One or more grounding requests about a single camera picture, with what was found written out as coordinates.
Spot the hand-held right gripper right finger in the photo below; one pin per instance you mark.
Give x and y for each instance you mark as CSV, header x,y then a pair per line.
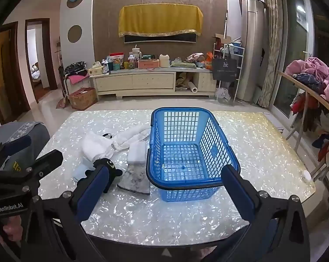
x,y
240,195

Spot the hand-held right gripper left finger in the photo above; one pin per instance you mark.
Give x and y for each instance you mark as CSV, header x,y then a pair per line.
x,y
93,189

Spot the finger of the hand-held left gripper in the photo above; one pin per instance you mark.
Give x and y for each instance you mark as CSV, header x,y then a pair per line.
x,y
48,160
15,145

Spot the grey cleaning cloth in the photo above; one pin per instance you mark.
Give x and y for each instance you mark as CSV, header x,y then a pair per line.
x,y
134,181

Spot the blue plastic basket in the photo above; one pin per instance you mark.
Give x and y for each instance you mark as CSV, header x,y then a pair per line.
x,y
180,110

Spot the pale blue soft pad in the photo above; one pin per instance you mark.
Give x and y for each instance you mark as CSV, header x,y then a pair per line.
x,y
81,173

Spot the person's left hand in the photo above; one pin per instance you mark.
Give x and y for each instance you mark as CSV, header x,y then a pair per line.
x,y
11,227

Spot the grey cushioned chair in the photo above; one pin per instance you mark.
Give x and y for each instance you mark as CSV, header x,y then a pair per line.
x,y
30,131

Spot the white cloth garment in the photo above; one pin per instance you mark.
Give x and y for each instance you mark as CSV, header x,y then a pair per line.
x,y
95,147

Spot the white fluffy cloth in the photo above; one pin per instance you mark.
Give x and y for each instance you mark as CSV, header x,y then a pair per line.
x,y
131,137

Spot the white round device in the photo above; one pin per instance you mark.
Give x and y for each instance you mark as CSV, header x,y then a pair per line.
x,y
307,176

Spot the woven storage box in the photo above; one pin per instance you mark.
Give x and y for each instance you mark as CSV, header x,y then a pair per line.
x,y
81,99

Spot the black floral bag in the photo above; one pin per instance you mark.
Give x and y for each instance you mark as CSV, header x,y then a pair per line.
x,y
75,67

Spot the cream tissue box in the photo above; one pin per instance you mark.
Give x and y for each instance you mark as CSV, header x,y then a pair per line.
x,y
95,69

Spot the white plastic bag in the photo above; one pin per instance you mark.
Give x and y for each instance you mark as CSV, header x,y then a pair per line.
x,y
223,94

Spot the white paper roll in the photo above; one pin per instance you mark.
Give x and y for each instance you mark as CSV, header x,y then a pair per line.
x,y
192,86

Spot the red snack bag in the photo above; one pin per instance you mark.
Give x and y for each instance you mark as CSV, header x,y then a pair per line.
x,y
116,57

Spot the cream television cabinet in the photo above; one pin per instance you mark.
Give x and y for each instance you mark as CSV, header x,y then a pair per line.
x,y
153,80

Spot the wooden clothes rack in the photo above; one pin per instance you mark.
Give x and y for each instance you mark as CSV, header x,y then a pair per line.
x,y
303,86

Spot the black tote bag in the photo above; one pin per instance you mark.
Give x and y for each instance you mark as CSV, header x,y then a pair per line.
x,y
224,69

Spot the pink box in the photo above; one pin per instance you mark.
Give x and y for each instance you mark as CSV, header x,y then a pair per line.
x,y
148,64

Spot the orange bag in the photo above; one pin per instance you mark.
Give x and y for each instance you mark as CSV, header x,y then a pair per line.
x,y
211,60

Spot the green folded cloth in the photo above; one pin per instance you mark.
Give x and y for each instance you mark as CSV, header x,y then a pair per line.
x,y
183,65

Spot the white plastic jug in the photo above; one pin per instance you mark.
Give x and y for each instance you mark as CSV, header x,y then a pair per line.
x,y
164,61

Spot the pile of pink clothes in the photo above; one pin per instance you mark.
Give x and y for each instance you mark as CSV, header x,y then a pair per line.
x,y
317,68

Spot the standing air conditioner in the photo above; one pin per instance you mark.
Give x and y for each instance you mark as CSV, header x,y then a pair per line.
x,y
251,46

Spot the glass sliding door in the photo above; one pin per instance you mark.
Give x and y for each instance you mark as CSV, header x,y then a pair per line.
x,y
295,54

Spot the patterned curtain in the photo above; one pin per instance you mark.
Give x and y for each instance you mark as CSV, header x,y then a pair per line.
x,y
272,46

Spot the cardboard box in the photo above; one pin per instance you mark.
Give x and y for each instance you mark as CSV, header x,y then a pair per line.
x,y
221,39

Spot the mop pole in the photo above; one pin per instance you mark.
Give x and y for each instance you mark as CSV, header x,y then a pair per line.
x,y
225,27

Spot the yellow television cover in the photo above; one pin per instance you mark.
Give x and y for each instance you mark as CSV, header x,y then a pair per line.
x,y
159,19

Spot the brown wooden door frame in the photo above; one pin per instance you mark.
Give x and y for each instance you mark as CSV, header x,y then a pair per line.
x,y
48,60

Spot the round brown wall plate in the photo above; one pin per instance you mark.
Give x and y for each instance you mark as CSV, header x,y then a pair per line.
x,y
74,32

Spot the wall television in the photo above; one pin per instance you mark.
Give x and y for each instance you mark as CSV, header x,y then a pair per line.
x,y
159,38

